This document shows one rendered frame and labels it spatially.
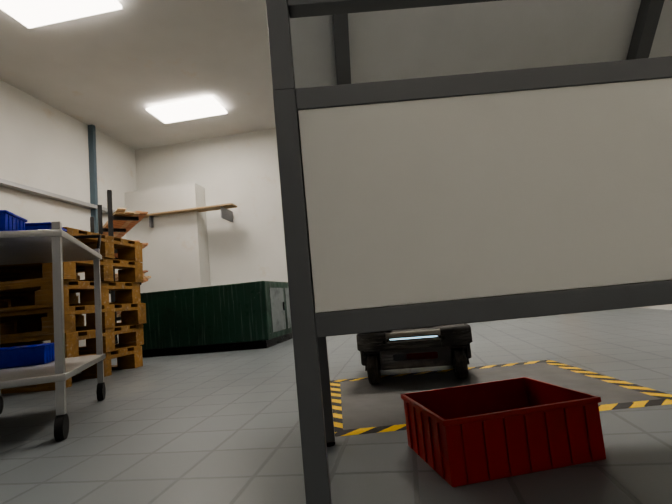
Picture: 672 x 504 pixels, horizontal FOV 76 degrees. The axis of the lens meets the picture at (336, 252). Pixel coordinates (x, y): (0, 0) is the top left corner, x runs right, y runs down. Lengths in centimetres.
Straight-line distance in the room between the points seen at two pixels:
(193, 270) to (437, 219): 819
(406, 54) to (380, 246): 76
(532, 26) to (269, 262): 766
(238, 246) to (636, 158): 836
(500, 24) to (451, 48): 14
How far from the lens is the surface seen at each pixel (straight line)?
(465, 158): 81
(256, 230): 886
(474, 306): 77
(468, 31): 142
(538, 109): 89
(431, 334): 204
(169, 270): 908
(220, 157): 949
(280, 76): 84
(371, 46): 136
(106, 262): 377
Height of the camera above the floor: 42
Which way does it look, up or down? 6 degrees up
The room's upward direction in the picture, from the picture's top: 5 degrees counter-clockwise
